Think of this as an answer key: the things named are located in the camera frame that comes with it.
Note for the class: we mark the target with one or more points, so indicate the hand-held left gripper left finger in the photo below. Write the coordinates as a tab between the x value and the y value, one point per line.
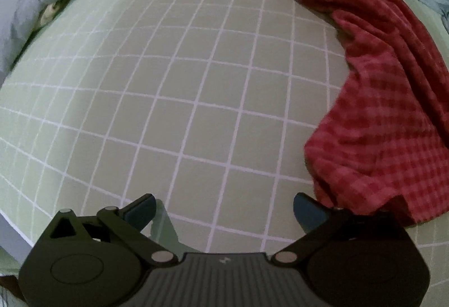
139	213

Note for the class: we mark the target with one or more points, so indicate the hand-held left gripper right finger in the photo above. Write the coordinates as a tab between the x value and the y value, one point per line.
308	213

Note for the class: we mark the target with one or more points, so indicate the red checkered sweater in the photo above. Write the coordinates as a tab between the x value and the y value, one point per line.
382	89

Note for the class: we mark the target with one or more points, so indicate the green grid-patterned mat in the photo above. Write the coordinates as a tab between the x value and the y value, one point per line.
196	89

